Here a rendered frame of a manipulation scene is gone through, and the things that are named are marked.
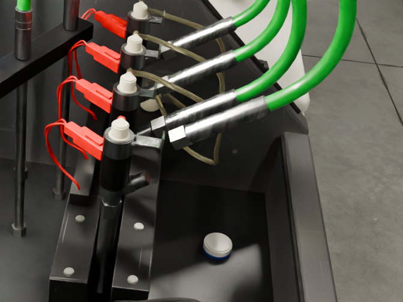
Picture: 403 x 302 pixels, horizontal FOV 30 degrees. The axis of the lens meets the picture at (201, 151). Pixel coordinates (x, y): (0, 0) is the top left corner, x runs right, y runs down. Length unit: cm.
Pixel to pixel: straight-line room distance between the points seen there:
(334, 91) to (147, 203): 230
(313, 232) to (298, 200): 6
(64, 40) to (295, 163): 35
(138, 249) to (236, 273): 24
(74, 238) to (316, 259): 28
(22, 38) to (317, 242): 41
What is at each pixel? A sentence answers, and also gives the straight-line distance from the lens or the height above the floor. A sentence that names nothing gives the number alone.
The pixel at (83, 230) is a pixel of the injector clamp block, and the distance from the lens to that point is 82.
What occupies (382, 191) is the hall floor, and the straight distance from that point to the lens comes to 265.
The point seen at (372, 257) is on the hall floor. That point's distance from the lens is 238.
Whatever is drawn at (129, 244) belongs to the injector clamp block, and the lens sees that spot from 81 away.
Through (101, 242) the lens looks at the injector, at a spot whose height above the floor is 100.
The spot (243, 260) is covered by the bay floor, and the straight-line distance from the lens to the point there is 103.
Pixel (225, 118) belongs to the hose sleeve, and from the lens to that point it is 67.
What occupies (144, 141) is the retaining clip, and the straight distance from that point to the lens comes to 70.
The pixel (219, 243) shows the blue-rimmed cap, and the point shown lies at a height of 85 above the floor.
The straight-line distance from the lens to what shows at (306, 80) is 66.
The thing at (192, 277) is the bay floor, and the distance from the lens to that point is 99.
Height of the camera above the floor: 155
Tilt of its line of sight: 37 degrees down
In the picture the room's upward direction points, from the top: 12 degrees clockwise
